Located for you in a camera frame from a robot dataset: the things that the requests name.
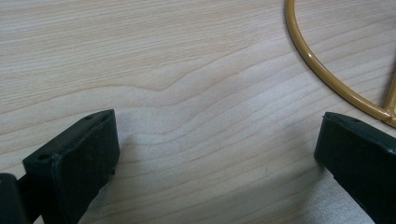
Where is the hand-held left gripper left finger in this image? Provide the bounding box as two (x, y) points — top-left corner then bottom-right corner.
(21, 108), (121, 224)

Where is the gold metal wire rack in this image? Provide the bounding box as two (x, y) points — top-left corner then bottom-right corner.
(284, 0), (396, 129)

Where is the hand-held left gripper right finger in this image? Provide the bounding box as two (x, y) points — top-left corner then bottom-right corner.
(313, 111), (396, 224)

